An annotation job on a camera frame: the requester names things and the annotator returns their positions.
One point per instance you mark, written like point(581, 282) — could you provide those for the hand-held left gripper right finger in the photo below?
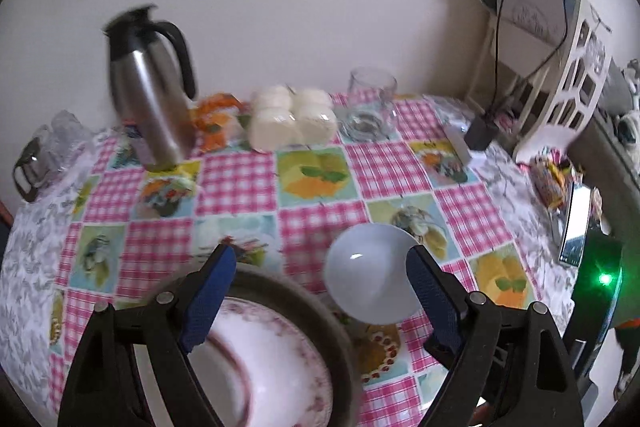
point(432, 302)

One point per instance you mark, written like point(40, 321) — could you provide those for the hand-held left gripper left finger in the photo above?
point(210, 297)

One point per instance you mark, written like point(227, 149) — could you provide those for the pale blue floral bowl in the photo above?
point(370, 272)

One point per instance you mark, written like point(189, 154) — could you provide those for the pink floral round plate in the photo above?
point(270, 377)

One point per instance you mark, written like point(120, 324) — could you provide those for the stainless steel plate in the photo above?
point(320, 322)

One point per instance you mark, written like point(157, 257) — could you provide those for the smartphone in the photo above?
point(575, 227)

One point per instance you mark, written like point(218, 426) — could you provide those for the pink plaid fruit tablecloth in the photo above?
point(240, 187)

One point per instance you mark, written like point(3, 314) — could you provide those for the yellow candy packet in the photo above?
point(550, 182)

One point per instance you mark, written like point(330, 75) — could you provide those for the orange snack bag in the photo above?
point(217, 122)

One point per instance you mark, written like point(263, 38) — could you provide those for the black charger adapter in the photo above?
point(480, 133)

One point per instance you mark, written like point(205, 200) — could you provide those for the checkered fruit-print tablecloth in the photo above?
point(30, 267)

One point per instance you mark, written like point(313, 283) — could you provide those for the bag of steamed buns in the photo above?
point(295, 119)

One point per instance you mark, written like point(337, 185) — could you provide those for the stainless steel thermos jug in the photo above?
point(150, 107)

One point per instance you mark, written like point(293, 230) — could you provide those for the white lattice rack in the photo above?
point(570, 107)

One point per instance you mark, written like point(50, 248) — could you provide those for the clear glass mug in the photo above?
point(372, 107)

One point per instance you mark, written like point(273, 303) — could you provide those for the white printed bag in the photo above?
point(535, 7)

